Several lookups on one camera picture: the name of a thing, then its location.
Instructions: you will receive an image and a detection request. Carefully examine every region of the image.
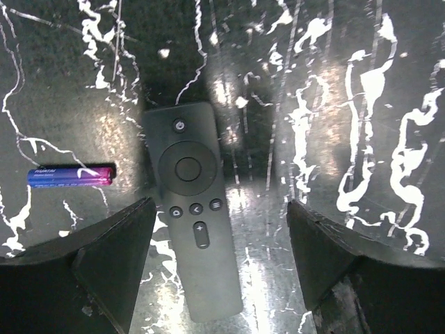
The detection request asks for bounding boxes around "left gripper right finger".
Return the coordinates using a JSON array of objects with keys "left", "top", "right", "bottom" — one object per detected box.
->
[{"left": 286, "top": 200, "right": 444, "bottom": 333}]

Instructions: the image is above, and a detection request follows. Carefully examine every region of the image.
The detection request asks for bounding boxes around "blue pink battery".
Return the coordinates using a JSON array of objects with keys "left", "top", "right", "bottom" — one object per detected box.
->
[{"left": 27, "top": 167, "right": 114, "bottom": 188}]

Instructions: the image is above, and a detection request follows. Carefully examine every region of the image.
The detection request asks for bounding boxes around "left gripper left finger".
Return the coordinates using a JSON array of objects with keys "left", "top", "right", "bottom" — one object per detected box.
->
[{"left": 1, "top": 198, "right": 156, "bottom": 333}]

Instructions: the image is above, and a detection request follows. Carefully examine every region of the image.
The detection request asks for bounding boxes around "black remote control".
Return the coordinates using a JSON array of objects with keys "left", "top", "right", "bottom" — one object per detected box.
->
[{"left": 142, "top": 102, "right": 243, "bottom": 322}]

